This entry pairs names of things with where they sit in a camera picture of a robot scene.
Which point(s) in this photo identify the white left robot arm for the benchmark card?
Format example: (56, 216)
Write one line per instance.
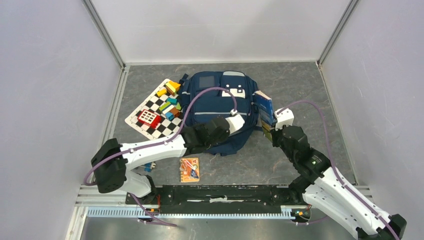
(114, 163)

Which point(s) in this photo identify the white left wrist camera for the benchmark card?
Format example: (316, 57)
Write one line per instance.
(235, 121)

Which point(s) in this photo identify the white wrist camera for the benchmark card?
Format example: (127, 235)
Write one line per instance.
(235, 121)
(284, 117)

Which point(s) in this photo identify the yellow toy block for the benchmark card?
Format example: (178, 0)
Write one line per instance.
(162, 92)

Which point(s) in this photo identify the orange brown toy block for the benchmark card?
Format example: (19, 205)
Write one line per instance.
(175, 112)

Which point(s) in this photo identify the red window toy block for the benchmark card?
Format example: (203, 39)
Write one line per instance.
(149, 118)

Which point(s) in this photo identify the light blue curved block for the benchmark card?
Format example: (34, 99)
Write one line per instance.
(169, 115)

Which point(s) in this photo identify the teal toy block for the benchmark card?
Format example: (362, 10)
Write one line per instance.
(173, 101)

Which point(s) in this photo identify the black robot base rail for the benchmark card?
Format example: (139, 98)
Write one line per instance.
(221, 199)

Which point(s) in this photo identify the blue Animal Farm book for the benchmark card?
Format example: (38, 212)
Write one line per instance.
(266, 113)

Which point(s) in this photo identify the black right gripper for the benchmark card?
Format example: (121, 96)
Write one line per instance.
(274, 133)

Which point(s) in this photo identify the lime green toy block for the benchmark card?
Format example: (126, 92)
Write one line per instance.
(178, 106)

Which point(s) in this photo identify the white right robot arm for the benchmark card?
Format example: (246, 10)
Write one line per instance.
(321, 185)

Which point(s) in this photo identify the orange yellow wedge block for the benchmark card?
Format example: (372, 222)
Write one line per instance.
(172, 87)

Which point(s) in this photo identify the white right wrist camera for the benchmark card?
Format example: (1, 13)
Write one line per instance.
(284, 117)

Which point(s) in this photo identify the navy blue student backpack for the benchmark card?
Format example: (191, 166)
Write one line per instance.
(207, 94)

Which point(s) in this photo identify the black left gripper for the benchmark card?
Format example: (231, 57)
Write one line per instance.
(226, 132)

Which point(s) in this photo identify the orange spiral notebook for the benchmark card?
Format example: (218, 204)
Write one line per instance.
(189, 170)

